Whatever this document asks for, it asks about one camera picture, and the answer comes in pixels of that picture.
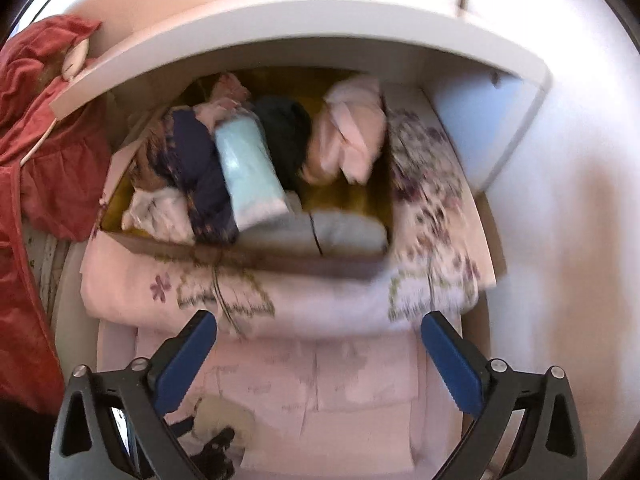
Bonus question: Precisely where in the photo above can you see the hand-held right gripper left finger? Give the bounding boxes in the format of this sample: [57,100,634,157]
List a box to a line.
[50,310,218,480]

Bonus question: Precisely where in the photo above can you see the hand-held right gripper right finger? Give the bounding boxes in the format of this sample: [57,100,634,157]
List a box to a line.
[421,311,588,480]

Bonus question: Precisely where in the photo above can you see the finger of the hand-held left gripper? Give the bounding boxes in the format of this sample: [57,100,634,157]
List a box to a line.
[175,417,237,480]

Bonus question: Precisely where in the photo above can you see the white buttoned cloth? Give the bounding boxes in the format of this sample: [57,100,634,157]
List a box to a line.
[122,192,195,247]

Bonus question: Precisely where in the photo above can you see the purple knitted sock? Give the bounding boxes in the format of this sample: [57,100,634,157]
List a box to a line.
[240,210,390,261]

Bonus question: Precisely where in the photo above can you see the dark olive plastic tray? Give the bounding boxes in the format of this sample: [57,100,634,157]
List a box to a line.
[100,67,396,281]

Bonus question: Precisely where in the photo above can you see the light blue plastic-wrapped packet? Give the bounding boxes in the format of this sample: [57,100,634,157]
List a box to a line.
[214,112,288,233]

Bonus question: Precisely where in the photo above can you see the navy lace underwear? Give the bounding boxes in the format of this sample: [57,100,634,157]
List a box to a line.
[132,110,241,246]

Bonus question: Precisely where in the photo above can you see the peach bra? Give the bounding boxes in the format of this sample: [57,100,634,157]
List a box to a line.
[302,76,390,186]

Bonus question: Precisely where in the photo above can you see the black knitted sock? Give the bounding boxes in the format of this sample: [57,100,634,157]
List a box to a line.
[255,96,313,181]

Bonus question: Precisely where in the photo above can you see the pink ruffled cloth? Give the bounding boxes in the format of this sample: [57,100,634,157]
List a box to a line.
[192,72,253,128]

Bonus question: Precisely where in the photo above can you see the layer of glossy paper sheets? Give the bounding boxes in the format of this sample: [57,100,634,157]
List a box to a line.
[135,335,421,471]

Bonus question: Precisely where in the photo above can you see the white floral embroidered cloth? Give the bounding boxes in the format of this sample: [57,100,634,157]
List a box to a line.
[80,85,496,336]

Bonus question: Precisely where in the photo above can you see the red velvet blanket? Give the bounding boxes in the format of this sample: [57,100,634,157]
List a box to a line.
[0,15,113,416]

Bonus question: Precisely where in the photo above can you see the red velvet pillow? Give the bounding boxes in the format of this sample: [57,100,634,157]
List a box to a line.
[7,14,103,91]

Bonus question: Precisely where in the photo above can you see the white nightstand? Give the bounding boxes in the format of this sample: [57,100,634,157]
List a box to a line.
[49,0,553,196]

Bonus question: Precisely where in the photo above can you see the white corded controller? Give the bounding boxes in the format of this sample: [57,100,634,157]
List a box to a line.
[20,42,93,166]

